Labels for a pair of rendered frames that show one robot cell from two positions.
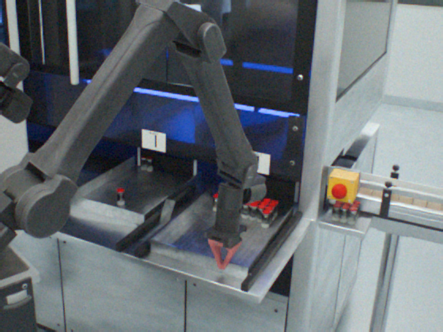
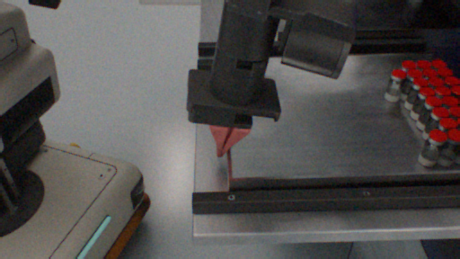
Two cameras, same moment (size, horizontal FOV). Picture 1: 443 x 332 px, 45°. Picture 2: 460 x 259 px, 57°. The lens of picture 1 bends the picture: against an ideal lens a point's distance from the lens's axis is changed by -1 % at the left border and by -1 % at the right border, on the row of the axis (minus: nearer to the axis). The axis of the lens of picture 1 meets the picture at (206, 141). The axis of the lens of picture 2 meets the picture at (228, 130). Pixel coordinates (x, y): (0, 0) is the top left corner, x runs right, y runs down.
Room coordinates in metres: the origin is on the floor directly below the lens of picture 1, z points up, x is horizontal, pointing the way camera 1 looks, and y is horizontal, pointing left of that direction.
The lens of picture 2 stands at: (0.91, -0.39, 1.27)
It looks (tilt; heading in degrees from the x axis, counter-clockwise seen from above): 41 degrees down; 62
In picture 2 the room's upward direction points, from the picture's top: straight up
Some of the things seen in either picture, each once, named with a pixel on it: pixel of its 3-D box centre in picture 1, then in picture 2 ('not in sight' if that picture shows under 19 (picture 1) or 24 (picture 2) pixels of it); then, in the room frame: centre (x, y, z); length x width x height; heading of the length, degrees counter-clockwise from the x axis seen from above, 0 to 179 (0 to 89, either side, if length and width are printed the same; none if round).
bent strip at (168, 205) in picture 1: (157, 220); not in sight; (1.29, 0.12, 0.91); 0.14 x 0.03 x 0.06; 154
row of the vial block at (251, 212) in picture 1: (242, 209); (425, 109); (1.37, -0.11, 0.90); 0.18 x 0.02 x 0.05; 65
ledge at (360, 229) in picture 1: (346, 220); not in sight; (1.39, -0.41, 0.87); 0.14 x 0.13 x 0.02; 154
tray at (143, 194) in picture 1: (138, 186); (354, 6); (1.51, 0.20, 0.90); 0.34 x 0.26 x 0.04; 154
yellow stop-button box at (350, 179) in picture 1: (343, 184); not in sight; (1.36, -0.38, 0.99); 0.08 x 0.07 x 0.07; 154
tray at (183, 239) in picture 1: (225, 228); (346, 115); (1.27, -0.06, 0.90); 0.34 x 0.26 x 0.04; 155
